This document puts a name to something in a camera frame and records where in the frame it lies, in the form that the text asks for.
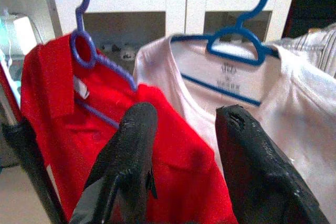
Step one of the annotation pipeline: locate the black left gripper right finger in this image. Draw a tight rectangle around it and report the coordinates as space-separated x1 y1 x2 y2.
215 104 331 224

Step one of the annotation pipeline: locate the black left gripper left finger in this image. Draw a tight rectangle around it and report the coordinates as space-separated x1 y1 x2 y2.
68 102 159 224

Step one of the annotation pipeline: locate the red polo shirt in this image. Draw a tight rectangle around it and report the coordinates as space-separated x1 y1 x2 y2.
20 34 238 224

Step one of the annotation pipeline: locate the white t-shirt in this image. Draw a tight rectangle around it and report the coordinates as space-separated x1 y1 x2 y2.
132 34 336 224

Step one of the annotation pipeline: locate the black rack pole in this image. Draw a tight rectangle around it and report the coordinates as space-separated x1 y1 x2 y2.
1 119 68 224

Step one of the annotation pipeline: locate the grey striped shirt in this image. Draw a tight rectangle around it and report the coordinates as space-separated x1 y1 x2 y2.
271 23 336 78

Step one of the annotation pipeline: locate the white glass-door cabinet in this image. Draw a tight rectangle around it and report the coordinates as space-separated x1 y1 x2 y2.
47 0 296 62

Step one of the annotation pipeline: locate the white plastic device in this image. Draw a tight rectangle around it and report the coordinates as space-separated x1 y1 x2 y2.
0 8 39 62

